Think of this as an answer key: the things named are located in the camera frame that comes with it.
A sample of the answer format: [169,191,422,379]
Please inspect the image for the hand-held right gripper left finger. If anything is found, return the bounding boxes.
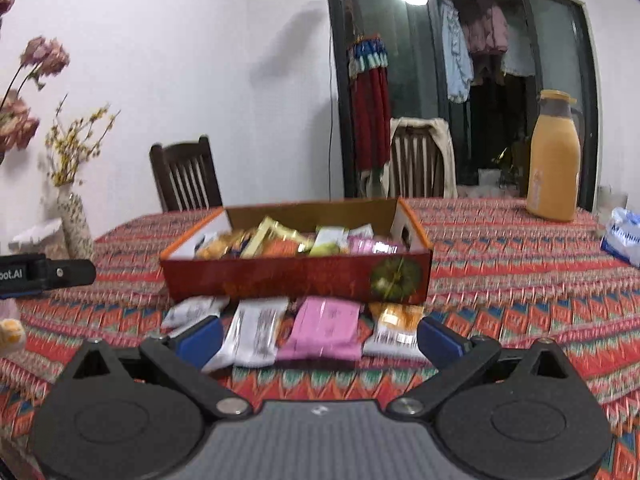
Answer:
[60,316,252,421]

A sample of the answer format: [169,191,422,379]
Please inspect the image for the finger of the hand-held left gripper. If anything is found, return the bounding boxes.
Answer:
[49,259,97,290]

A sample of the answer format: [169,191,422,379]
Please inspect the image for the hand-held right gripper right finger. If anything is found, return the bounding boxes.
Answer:
[387,316,581,422]

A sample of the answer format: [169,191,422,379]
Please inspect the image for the red orange cardboard box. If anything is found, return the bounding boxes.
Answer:
[159,197,434,307]

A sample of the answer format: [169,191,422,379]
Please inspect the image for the yellow spicy strip packet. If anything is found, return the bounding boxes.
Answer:
[240,216,312,260]

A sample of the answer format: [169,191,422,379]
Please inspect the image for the lime green snack packet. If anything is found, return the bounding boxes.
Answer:
[310,227,349,257]

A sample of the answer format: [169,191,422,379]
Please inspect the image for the person's left hand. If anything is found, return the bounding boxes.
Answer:
[0,318,26,355]

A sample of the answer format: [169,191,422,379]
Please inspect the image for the patterned red tablecloth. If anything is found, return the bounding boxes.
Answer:
[0,197,640,480]

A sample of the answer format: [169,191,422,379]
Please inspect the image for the small pink snack packet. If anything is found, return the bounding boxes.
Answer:
[347,236,402,257]

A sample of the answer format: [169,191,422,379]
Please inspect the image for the yellow flower sprigs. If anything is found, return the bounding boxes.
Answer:
[45,95,121,189]

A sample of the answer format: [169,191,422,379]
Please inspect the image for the dark wooden chair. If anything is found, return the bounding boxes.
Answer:
[149,135,225,214]

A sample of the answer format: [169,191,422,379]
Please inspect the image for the wooden chair with slats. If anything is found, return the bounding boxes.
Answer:
[387,125,448,200]

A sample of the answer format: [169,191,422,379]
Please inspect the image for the wooden chair with cloth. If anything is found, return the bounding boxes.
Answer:
[389,117,459,200]

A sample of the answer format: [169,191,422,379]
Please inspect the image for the yellow thermos jug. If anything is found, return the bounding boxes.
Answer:
[526,90,584,222]

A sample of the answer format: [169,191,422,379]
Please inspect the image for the white blue tissue pack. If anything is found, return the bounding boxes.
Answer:
[600,206,640,266]

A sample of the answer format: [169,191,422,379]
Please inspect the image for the pink artificial flowers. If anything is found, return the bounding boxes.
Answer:
[0,0,71,162]

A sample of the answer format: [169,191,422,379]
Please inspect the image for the red tasselled hanging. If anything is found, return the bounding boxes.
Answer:
[347,35,392,174]

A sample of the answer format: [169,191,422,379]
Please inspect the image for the light blue garment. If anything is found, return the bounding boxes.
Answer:
[440,0,474,104]

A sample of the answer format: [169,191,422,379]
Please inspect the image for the white garment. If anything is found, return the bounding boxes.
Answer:
[500,45,536,77]

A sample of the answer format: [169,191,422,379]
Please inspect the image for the dark framed glass door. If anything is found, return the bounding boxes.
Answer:
[325,0,601,212]

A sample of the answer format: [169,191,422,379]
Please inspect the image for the pink garment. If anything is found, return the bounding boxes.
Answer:
[460,0,509,56]

